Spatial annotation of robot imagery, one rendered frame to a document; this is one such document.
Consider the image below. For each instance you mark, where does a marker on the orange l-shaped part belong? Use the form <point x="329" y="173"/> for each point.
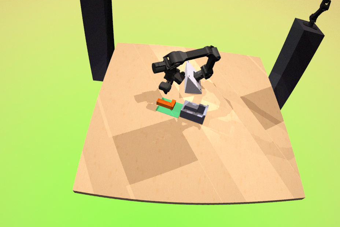
<point x="166" y="104"/>

